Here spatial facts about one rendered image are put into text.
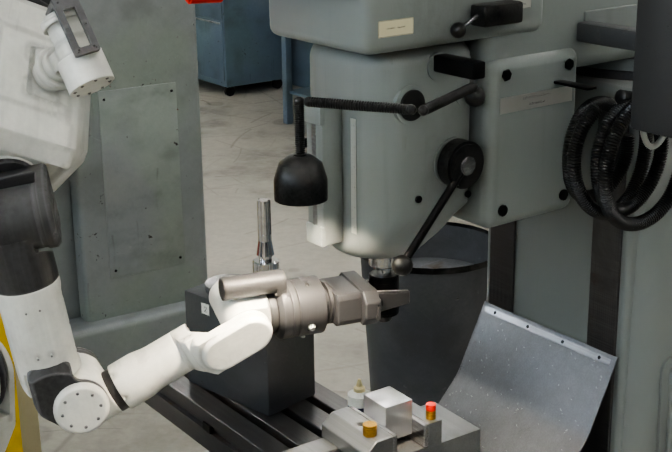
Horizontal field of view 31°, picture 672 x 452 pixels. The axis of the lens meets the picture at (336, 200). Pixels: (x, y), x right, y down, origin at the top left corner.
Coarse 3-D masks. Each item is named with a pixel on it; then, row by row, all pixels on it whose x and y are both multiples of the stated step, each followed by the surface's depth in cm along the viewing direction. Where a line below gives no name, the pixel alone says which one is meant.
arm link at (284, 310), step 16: (256, 272) 177; (272, 272) 177; (224, 288) 174; (240, 288) 175; (256, 288) 176; (272, 288) 177; (288, 288) 179; (224, 304) 178; (240, 304) 176; (256, 304) 176; (272, 304) 178; (288, 304) 177; (224, 320) 176; (272, 320) 177; (288, 320) 177; (288, 336) 179
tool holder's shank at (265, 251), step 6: (264, 198) 213; (258, 204) 212; (264, 204) 212; (270, 204) 213; (258, 210) 212; (264, 210) 212; (270, 210) 213; (258, 216) 213; (264, 216) 212; (270, 216) 213; (258, 222) 213; (264, 222) 213; (270, 222) 213; (258, 228) 214; (264, 228) 213; (270, 228) 214; (258, 234) 214; (264, 234) 213; (270, 234) 214; (258, 240) 214; (264, 240) 214; (270, 240) 214; (258, 246) 214; (264, 246) 214; (270, 246) 214; (258, 252) 214; (264, 252) 214; (270, 252) 214; (264, 258) 215; (270, 258) 215
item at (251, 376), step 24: (192, 288) 225; (192, 312) 224; (312, 336) 220; (264, 360) 213; (288, 360) 216; (312, 360) 221; (216, 384) 224; (240, 384) 219; (264, 384) 214; (288, 384) 218; (312, 384) 223; (264, 408) 216
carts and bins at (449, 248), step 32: (448, 224) 414; (416, 256) 417; (448, 256) 416; (480, 256) 408; (416, 288) 374; (448, 288) 374; (480, 288) 379; (416, 320) 378; (448, 320) 377; (384, 352) 389; (416, 352) 382; (448, 352) 382; (384, 384) 393; (416, 384) 386; (448, 384) 386
